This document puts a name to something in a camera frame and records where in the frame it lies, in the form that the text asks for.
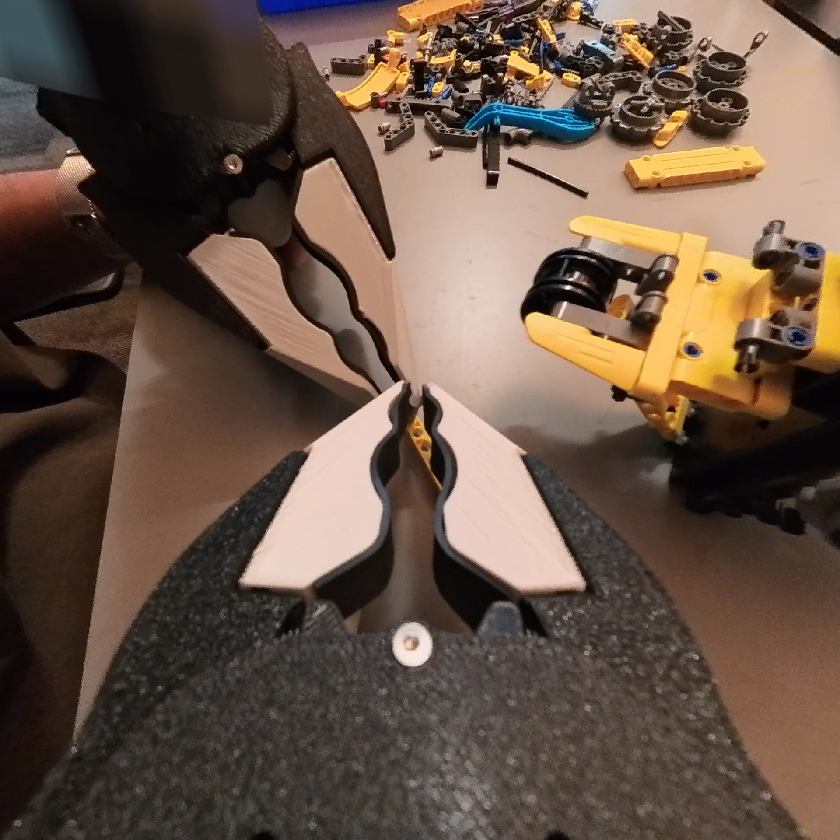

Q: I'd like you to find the pile of toy building parts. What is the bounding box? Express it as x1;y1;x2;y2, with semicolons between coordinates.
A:
328;0;657;188

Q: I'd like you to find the yellow brick-built vehicle model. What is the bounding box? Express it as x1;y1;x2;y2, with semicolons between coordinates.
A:
521;215;840;546

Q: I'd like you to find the yellow perforated toy beam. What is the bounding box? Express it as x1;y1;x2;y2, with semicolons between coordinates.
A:
406;420;444;492

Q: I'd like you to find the long yellow ribbed panel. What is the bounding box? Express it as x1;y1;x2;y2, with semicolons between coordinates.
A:
623;146;767;191

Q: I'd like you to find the person's olive clothing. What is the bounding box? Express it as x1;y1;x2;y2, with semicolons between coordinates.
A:
0;315;142;808

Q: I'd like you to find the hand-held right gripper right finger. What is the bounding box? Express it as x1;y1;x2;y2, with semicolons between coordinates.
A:
421;384;588;621

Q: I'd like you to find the thin black rod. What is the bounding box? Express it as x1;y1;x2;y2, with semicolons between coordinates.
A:
507;156;589;198

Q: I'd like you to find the person's left forearm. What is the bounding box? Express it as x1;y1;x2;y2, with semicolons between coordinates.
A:
0;172;126;277

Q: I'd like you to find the group of dark toy wheels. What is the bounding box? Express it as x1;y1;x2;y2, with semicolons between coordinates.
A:
607;13;752;142

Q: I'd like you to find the blue plastic curved part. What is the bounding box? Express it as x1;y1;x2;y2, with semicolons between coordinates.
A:
467;100;601;144

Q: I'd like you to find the blue plastic bin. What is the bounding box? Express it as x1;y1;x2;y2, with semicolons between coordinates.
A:
258;0;401;15

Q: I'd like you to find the beige wrist strap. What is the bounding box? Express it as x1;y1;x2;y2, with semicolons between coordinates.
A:
56;150;109;231

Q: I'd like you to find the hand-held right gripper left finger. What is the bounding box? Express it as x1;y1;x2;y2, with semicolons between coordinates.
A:
239;381;406;618

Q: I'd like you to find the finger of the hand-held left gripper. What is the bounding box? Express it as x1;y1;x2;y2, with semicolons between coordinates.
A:
187;231;400;396
290;156;414;386

